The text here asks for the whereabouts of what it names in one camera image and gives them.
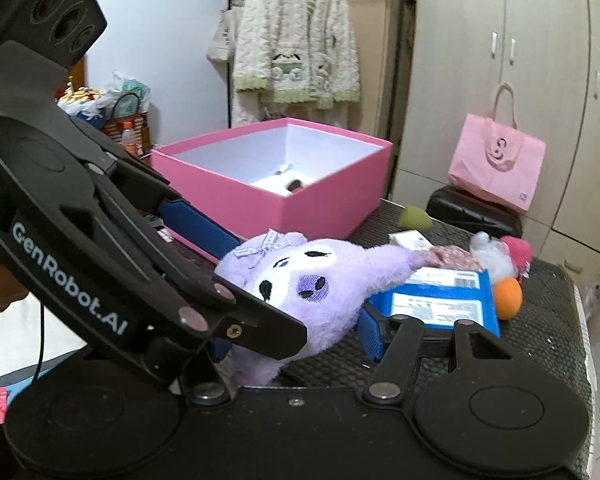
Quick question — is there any woven basket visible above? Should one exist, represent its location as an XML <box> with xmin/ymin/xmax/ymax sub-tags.
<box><xmin>99</xmin><ymin>92</ymin><xmax>152</xmax><ymax>158</ymax></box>

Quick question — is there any orange drink bottle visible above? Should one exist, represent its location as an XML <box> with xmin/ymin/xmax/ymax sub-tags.
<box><xmin>120</xmin><ymin>121</ymin><xmax>140</xmax><ymax>157</ymax></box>

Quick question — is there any pink pompom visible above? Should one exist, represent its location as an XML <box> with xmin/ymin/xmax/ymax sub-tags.
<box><xmin>500</xmin><ymin>236</ymin><xmax>533</xmax><ymax>278</ymax></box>

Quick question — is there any cream fleece robe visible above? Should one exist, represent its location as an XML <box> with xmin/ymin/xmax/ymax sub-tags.
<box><xmin>230</xmin><ymin>0</ymin><xmax>362</xmax><ymax>128</ymax></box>

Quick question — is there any blue packet with white labels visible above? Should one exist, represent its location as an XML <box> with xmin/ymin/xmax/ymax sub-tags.
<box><xmin>365</xmin><ymin>267</ymin><xmax>502</xmax><ymax>338</ymax></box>

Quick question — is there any grey wardrobe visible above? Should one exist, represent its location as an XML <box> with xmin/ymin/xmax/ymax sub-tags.
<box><xmin>380</xmin><ymin>0</ymin><xmax>600</xmax><ymax>281</ymax></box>

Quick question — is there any beige canvas tote bag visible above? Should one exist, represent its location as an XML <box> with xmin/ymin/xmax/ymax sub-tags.
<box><xmin>206</xmin><ymin>7</ymin><xmax>243</xmax><ymax>63</ymax></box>

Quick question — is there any pink tote bag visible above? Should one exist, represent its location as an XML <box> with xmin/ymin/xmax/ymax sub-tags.
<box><xmin>447</xmin><ymin>82</ymin><xmax>547</xmax><ymax>212</ymax></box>

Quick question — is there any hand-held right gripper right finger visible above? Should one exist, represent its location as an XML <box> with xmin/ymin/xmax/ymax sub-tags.
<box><xmin>357</xmin><ymin>307</ymin><xmax>516</xmax><ymax>405</ymax></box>

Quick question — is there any pink cardboard box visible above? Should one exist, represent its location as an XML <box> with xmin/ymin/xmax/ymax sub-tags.
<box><xmin>150</xmin><ymin>117</ymin><xmax>395</xmax><ymax>263</ymax></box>

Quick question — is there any white plastic bag with print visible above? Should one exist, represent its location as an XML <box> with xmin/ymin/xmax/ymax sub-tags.
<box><xmin>97</xmin><ymin>71</ymin><xmax>152</xmax><ymax>116</ymax></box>

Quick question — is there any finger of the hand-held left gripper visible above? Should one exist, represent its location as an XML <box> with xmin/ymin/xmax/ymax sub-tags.
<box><xmin>67</xmin><ymin>115</ymin><xmax>243</xmax><ymax>262</ymax></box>
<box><xmin>147</xmin><ymin>255</ymin><xmax>309</xmax><ymax>362</ymax></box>

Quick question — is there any colourful bouquet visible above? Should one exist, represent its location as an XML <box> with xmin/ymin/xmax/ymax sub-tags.
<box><xmin>57</xmin><ymin>77</ymin><xmax>106</xmax><ymax>118</ymax></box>

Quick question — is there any white plush with brown patches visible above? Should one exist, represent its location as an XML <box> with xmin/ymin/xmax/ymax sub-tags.
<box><xmin>252</xmin><ymin>162</ymin><xmax>306</xmax><ymax>196</ymax></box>

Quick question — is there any small white box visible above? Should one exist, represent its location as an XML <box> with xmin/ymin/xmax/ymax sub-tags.
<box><xmin>388</xmin><ymin>230</ymin><xmax>433</xmax><ymax>251</ymax></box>

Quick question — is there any white fluffy toy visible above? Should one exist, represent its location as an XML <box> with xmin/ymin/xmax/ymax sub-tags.
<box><xmin>469</xmin><ymin>231</ymin><xmax>516</xmax><ymax>281</ymax></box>

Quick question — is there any purple plush toy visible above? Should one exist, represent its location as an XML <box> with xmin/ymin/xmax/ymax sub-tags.
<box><xmin>214</xmin><ymin>230</ymin><xmax>433</xmax><ymax>386</ymax></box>

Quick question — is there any black cable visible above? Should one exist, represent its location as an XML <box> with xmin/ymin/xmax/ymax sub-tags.
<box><xmin>27</xmin><ymin>302</ymin><xmax>48</xmax><ymax>401</ymax></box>

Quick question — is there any floral fabric scrunchie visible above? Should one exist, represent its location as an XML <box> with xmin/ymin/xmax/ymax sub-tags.
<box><xmin>412</xmin><ymin>245</ymin><xmax>481</xmax><ymax>273</ymax></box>

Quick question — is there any orange ball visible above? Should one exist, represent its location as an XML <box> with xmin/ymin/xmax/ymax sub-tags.
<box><xmin>494</xmin><ymin>277</ymin><xmax>523</xmax><ymax>321</ymax></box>

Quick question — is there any black suitcase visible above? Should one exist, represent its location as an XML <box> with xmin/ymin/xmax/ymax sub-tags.
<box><xmin>426</xmin><ymin>186</ymin><xmax>523</xmax><ymax>238</ymax></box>

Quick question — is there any green ball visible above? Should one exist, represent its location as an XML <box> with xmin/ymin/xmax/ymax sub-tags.
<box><xmin>399</xmin><ymin>205</ymin><xmax>433</xmax><ymax>231</ymax></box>

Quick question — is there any black clothes rack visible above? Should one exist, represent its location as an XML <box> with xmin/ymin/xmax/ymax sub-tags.
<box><xmin>215</xmin><ymin>0</ymin><xmax>253</xmax><ymax>131</ymax></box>

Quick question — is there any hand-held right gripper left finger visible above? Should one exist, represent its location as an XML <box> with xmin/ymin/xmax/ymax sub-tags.
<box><xmin>175</xmin><ymin>337</ymin><xmax>237</xmax><ymax>405</ymax></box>

